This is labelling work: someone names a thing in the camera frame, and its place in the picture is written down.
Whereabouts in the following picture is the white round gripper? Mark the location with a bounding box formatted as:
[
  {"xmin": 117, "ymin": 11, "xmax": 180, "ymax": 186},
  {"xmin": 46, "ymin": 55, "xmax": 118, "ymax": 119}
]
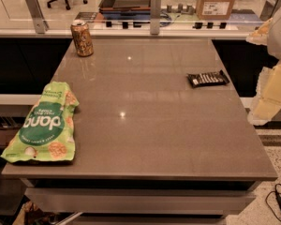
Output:
[{"xmin": 246, "ymin": 7, "xmax": 281, "ymax": 126}]

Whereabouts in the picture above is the black rxbar chocolate bar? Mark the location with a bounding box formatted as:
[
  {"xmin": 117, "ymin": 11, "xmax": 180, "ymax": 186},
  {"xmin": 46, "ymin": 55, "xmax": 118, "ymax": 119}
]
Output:
[{"xmin": 187, "ymin": 70, "xmax": 229, "ymax": 88}]

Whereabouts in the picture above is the orange soda can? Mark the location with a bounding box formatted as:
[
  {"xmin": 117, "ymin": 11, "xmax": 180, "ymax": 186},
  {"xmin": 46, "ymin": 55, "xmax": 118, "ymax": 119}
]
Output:
[{"xmin": 70, "ymin": 20, "xmax": 94, "ymax": 57}]

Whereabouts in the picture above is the cardboard box with label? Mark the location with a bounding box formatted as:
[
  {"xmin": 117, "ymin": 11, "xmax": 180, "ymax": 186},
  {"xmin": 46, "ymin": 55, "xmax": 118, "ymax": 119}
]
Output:
[{"xmin": 196, "ymin": 0, "xmax": 235, "ymax": 20}]

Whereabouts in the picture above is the glass barrier panel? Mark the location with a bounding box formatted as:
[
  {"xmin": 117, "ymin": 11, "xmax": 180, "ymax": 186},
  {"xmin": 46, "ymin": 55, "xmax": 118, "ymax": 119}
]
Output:
[{"xmin": 0, "ymin": 0, "xmax": 264, "ymax": 38}]

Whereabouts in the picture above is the green dang chips bag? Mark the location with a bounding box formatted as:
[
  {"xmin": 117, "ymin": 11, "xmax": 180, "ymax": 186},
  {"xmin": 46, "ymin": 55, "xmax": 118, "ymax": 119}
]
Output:
[{"xmin": 1, "ymin": 82, "xmax": 79, "ymax": 163}]

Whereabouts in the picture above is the middle metal glass bracket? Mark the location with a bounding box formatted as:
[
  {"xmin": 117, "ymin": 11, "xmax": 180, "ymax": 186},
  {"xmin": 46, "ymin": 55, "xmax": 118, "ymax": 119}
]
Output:
[{"xmin": 150, "ymin": 0, "xmax": 161, "ymax": 35}]

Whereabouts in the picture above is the left metal glass bracket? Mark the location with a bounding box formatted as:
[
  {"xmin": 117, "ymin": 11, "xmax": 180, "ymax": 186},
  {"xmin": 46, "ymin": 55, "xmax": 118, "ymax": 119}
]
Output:
[{"xmin": 25, "ymin": 0, "xmax": 49, "ymax": 34}]

